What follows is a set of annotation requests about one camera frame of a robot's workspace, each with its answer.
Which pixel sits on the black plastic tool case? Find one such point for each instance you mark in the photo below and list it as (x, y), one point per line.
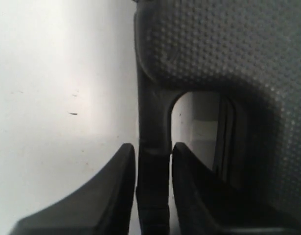
(248, 51)

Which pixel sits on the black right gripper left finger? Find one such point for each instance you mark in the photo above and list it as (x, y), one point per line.
(102, 206)

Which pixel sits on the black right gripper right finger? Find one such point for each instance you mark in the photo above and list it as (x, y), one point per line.
(208, 206)

